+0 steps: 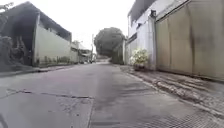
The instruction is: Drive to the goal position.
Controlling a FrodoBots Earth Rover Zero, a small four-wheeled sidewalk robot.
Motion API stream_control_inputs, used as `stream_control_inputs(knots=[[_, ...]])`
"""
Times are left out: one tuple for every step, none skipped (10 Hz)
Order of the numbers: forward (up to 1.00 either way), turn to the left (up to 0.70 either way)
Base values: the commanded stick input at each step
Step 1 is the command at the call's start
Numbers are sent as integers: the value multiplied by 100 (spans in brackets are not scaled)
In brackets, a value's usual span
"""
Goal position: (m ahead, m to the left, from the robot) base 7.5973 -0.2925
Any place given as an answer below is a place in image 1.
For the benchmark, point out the dark green bushes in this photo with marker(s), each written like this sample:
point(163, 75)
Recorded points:
point(117, 55)

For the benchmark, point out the large round tree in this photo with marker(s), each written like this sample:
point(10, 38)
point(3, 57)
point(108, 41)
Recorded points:
point(108, 40)

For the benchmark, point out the utility pole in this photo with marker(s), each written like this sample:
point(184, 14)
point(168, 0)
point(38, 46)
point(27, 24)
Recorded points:
point(92, 46)

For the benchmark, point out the white flowering bush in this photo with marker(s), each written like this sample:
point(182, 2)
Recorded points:
point(139, 57)

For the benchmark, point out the row of low houses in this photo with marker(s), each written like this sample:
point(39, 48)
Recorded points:
point(85, 55)

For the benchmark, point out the low grey walled building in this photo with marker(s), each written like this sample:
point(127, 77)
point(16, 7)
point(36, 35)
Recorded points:
point(74, 55)

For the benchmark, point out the grey concrete road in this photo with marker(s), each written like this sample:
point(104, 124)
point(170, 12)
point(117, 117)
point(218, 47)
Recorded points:
point(66, 106)

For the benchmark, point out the grey building with dark roof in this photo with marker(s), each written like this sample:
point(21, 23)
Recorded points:
point(50, 45)

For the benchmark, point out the concrete kerb strip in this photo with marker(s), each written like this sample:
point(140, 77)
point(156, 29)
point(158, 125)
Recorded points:
point(40, 70)

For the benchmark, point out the concrete pavement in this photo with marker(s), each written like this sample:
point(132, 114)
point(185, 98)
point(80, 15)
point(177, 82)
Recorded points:
point(186, 86)

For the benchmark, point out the weeds along wall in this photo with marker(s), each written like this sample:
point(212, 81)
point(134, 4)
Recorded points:
point(53, 60)

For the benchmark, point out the tan metal gate wall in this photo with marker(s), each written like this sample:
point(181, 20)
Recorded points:
point(193, 40)

